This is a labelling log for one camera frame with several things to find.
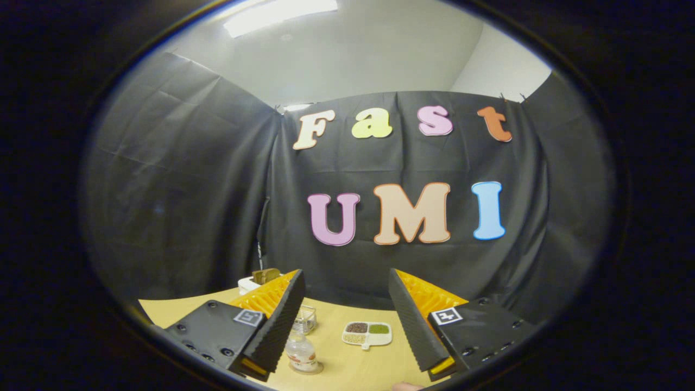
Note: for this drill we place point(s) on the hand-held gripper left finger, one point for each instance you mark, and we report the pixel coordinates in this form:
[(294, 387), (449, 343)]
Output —
[(279, 326)]

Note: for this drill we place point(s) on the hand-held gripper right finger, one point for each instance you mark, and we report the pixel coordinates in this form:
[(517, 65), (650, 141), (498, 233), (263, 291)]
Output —
[(412, 326)]

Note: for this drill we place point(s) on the clear plastic juice bottle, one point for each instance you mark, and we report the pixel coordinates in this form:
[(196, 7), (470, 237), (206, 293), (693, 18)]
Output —
[(301, 355)]

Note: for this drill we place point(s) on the small clear glass jar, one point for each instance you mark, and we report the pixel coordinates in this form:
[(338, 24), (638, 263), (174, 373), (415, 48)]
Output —
[(305, 320)]

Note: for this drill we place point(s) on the white divided dish with grains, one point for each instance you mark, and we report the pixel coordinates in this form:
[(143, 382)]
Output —
[(366, 334)]

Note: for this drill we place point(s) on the brown toast slice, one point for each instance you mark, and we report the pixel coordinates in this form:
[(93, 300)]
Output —
[(265, 276)]

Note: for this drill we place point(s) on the white toaster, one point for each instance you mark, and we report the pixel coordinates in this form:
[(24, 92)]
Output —
[(247, 285)]

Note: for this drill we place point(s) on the wooden table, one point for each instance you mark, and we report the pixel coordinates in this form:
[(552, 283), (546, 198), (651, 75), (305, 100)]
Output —
[(347, 364)]

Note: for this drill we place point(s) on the black backdrop cloth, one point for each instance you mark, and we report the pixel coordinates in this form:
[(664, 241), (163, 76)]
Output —
[(190, 190)]

